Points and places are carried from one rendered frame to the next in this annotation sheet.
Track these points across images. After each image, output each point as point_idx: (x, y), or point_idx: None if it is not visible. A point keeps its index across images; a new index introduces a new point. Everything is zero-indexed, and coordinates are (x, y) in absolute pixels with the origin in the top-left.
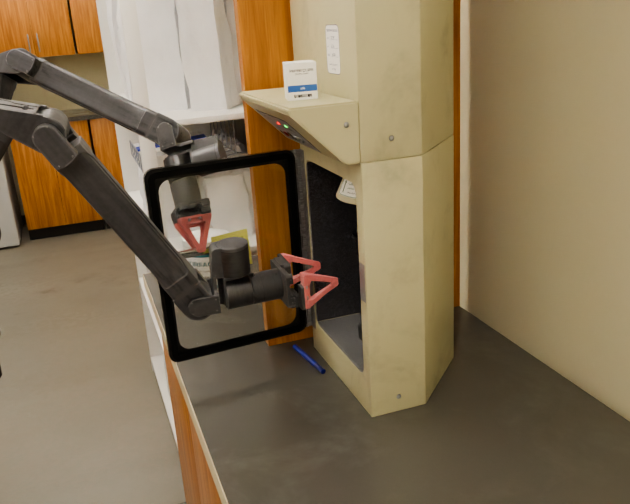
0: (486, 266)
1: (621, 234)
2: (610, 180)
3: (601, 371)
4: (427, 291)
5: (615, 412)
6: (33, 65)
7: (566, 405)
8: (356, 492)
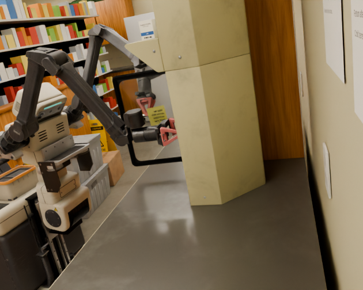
0: (312, 134)
1: (320, 115)
2: (316, 79)
3: (325, 204)
4: (216, 142)
5: (316, 230)
6: (100, 31)
7: (292, 220)
8: (144, 236)
